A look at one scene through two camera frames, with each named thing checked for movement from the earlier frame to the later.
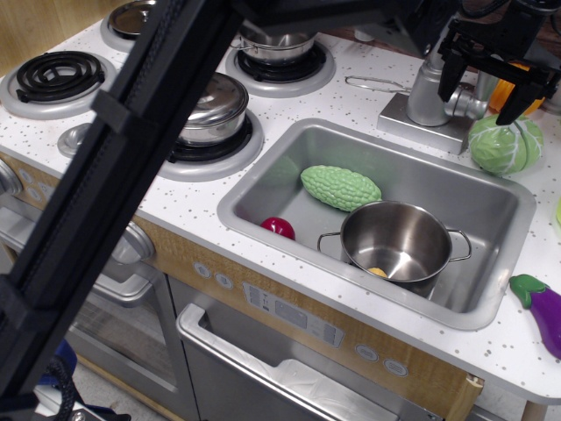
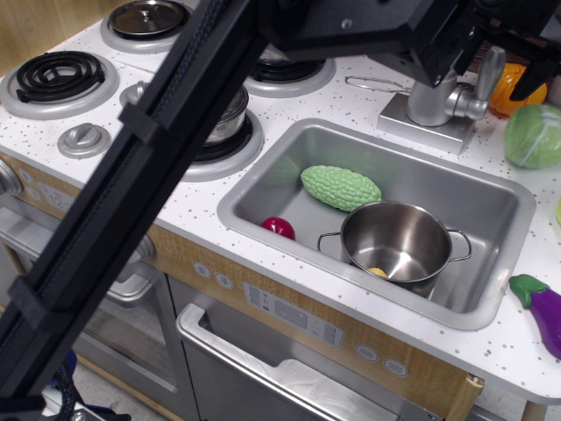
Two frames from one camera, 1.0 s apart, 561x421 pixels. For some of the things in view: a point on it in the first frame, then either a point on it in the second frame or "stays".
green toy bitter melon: (341, 189) stays
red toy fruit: (280, 226) stays
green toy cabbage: (504, 149) → (532, 137)
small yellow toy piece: (379, 271) stays
